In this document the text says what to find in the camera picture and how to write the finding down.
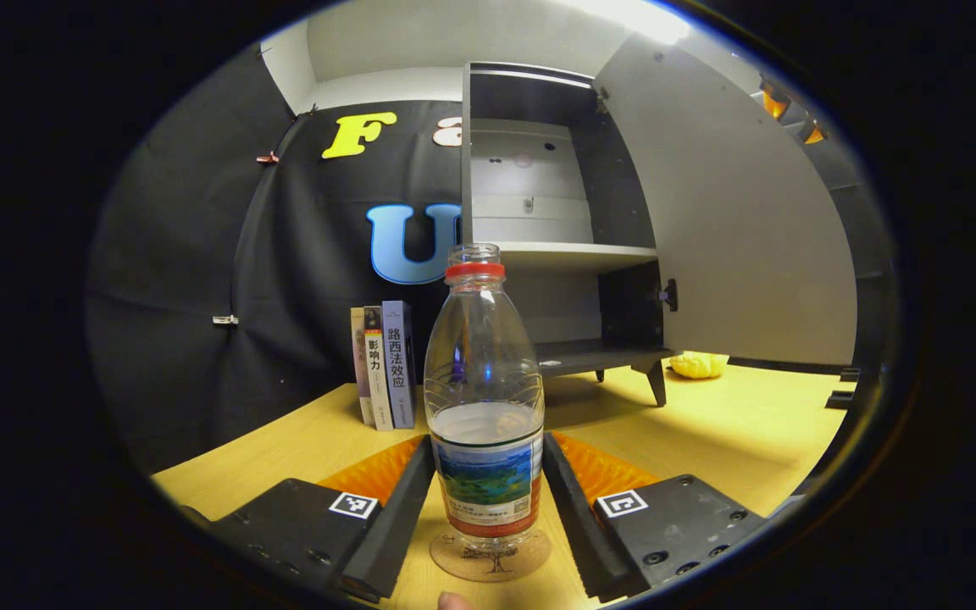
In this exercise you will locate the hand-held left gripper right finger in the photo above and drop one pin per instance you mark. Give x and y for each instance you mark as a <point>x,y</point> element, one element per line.
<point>581,534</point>

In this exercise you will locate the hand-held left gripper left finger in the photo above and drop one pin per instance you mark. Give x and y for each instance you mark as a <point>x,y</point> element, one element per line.
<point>390,534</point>

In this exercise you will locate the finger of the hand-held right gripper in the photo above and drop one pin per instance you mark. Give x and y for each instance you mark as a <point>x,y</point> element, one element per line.
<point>774,103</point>
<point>814,134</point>

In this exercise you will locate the round cork coaster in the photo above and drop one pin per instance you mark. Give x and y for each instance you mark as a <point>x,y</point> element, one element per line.
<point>454,563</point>

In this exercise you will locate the beige cabinet door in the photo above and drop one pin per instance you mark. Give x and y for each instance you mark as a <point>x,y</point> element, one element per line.
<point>734,237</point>

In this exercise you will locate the clear plastic bottle red collar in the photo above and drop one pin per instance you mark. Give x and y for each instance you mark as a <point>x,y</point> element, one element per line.
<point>484,373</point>

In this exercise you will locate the white book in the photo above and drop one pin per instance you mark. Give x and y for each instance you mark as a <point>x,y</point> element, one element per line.
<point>378,373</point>

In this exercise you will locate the long ceiling light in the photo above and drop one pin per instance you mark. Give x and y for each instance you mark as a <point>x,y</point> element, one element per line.
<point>632,17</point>

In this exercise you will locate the blue-grey book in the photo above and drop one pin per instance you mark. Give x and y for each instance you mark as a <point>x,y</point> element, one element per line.
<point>399,364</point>

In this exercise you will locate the yellow pumpkin-shaped toy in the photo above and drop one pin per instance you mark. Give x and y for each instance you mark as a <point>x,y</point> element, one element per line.
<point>698,365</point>

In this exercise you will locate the white clip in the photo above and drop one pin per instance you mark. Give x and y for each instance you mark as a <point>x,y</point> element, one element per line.
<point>225,320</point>

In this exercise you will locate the red clip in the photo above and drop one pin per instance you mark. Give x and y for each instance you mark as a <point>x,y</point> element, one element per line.
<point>268,158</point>

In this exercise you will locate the black clip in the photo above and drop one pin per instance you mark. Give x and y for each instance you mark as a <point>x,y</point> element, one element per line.
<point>308,110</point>

